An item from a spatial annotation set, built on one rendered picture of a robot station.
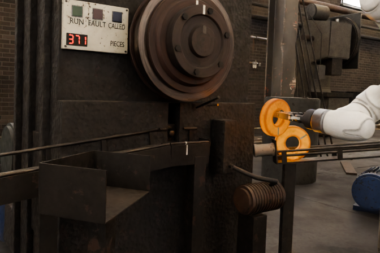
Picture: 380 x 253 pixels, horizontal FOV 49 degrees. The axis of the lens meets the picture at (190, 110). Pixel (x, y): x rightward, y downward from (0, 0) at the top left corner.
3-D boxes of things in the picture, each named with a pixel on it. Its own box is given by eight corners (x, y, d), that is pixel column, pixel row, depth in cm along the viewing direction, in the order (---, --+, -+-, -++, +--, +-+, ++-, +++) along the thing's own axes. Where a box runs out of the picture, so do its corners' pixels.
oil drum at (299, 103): (249, 175, 453) (252, 94, 449) (285, 171, 488) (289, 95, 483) (290, 187, 405) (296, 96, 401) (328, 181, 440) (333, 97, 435)
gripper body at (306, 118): (308, 130, 150) (289, 126, 158) (323, 130, 155) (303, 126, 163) (310, 110, 150) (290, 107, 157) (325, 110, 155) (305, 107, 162)
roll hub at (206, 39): (164, 75, 155) (167, 0, 154) (221, 79, 171) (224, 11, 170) (172, 75, 151) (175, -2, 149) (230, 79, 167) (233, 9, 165)
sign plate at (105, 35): (60, 48, 151) (61, -1, 150) (125, 54, 166) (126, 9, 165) (63, 48, 149) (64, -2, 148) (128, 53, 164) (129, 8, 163)
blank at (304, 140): (286, 165, 188) (288, 167, 184) (267, 137, 188) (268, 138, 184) (315, 147, 186) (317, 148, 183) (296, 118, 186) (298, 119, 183)
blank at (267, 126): (259, 99, 165) (265, 100, 162) (285, 96, 174) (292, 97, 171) (258, 137, 167) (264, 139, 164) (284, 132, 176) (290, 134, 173)
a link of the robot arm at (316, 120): (336, 134, 151) (323, 131, 156) (339, 109, 150) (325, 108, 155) (320, 135, 146) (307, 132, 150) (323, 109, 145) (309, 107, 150)
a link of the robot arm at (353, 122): (323, 142, 147) (345, 126, 153) (363, 150, 134) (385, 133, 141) (318, 114, 143) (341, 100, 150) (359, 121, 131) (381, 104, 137)
